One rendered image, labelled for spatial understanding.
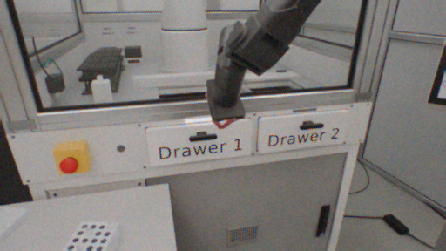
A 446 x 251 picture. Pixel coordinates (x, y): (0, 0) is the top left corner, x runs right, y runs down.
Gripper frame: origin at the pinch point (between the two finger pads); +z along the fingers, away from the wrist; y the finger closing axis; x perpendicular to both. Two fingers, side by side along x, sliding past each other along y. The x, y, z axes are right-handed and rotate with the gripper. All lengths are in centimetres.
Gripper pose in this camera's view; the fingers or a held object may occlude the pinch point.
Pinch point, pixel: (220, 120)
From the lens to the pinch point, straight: 68.2
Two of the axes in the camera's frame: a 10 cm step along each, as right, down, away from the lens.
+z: -1.2, 5.2, 8.5
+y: -2.1, -8.4, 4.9
